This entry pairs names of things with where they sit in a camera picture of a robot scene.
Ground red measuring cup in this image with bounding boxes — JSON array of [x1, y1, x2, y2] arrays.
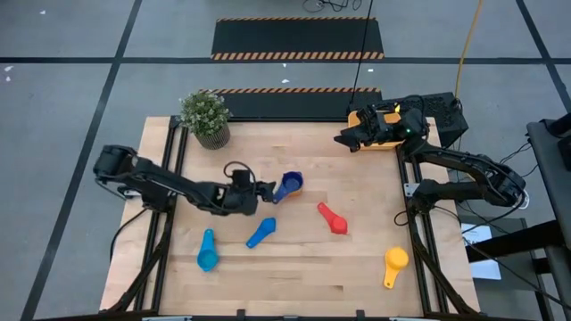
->
[[317, 202, 349, 236]]

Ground black aluminium table frame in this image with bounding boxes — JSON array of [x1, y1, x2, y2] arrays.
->
[[100, 114, 481, 321]]

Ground black metal beam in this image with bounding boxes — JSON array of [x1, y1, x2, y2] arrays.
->
[[465, 220, 571, 264]]

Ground yellow measuring cup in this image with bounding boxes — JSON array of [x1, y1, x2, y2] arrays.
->
[[383, 246, 410, 290]]

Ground dark blue measuring cup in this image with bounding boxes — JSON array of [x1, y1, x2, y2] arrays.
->
[[272, 170, 304, 205]]

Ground white paper sheet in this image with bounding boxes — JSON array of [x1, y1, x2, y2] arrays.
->
[[460, 222, 503, 281]]

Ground yellow hanging cable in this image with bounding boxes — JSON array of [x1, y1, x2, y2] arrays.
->
[[453, 0, 485, 102]]

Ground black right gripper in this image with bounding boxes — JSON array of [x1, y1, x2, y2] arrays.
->
[[333, 105, 414, 153]]

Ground black hazard-striped floor mat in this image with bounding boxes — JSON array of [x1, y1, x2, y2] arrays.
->
[[210, 16, 385, 62], [198, 87, 384, 121]]

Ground orange plastic basket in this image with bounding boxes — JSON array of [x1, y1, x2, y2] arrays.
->
[[347, 110, 405, 152]]

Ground potted plant in slatted pot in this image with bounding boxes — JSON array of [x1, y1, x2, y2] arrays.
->
[[178, 91, 233, 151]]

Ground small medium blue measuring cup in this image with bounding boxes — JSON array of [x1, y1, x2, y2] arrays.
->
[[245, 217, 277, 250]]

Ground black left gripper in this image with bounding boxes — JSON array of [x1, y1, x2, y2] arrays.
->
[[221, 180, 277, 216]]

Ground black computer case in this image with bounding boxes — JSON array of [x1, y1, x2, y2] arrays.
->
[[381, 92, 469, 149]]

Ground black hanging cable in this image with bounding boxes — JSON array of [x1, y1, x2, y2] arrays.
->
[[347, 0, 375, 112]]

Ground light blue measuring cup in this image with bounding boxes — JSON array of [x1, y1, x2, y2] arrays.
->
[[196, 228, 220, 273]]

